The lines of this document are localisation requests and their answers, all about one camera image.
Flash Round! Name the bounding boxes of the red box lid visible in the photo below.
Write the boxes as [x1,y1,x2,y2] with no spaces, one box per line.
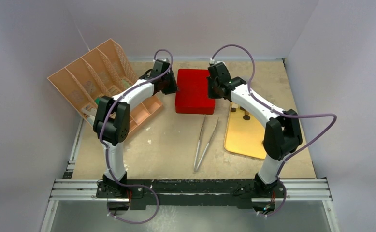
[175,69,216,115]

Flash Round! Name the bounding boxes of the metal slotted tongs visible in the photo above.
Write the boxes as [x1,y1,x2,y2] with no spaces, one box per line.
[193,116,219,172]

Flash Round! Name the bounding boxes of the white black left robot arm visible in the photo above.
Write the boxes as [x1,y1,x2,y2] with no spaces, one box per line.
[93,59,178,198]

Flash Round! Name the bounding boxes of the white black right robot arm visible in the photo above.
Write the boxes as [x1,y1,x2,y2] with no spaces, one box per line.
[207,62,303,197]

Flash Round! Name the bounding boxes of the light green eraser box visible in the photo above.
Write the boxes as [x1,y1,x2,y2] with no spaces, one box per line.
[121,79,132,90]

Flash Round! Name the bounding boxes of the yellow plastic tray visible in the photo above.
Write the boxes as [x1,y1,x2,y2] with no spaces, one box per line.
[224,103,266,160]

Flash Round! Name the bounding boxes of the peach plastic file organizer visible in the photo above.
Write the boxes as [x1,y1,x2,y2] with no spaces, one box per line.
[47,39,164,135]

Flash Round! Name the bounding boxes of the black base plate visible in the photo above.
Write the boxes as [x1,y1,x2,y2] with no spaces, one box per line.
[96,179,285,211]

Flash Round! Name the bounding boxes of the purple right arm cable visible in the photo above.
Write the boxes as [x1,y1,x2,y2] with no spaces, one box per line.
[209,44,338,218]

